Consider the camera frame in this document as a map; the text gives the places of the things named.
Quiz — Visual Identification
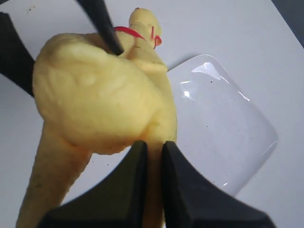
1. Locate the yellow rubber chicken toy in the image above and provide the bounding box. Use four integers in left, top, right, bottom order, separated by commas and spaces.
16, 8, 177, 228

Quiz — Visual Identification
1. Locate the white square plate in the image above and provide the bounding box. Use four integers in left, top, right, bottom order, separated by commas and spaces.
168, 55, 278, 195

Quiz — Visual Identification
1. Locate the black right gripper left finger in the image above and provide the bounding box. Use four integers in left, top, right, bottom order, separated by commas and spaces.
38, 141, 147, 228

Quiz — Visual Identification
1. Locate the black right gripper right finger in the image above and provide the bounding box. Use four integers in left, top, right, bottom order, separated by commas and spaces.
161, 141, 273, 228

